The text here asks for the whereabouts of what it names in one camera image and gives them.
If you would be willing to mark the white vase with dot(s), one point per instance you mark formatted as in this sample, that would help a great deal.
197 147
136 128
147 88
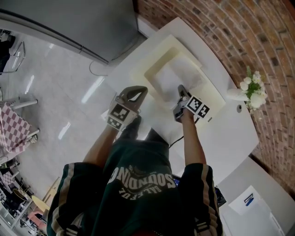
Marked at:
235 94

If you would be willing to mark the person's right forearm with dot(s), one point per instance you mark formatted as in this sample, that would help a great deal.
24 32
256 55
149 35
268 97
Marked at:
192 143

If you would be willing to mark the person's left forearm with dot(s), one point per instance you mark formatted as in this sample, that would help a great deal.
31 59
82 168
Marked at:
99 147

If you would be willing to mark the person's left black shoe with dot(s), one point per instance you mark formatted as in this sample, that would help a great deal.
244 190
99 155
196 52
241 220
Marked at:
132 126

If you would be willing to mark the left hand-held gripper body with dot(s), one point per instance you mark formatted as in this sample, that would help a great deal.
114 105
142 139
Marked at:
118 114

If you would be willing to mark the round yellow stool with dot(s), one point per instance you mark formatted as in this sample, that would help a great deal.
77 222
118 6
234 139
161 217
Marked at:
41 202

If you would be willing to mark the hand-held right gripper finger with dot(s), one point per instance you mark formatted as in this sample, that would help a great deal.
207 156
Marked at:
182 93

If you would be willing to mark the white sheets with blue label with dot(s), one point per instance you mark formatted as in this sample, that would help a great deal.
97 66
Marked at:
258 207

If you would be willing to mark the white flower bunch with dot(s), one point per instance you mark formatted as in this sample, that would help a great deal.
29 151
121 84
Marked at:
254 92

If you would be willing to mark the red white checked cloth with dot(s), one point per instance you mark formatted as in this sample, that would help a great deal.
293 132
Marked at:
13 129

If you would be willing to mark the white desk with drawers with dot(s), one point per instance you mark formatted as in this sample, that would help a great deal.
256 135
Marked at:
230 133

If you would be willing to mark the clear plastic chair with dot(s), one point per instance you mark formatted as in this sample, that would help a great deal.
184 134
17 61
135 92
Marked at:
16 57

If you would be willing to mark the grey metal cabinet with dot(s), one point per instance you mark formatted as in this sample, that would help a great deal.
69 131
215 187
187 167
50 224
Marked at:
69 25

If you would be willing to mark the person's green printed shirt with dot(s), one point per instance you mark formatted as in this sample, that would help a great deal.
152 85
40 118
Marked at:
138 196

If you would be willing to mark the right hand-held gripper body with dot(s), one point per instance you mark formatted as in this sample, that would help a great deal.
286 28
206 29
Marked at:
196 106

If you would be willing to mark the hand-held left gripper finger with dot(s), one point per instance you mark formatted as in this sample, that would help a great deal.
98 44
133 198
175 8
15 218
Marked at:
142 98
134 88

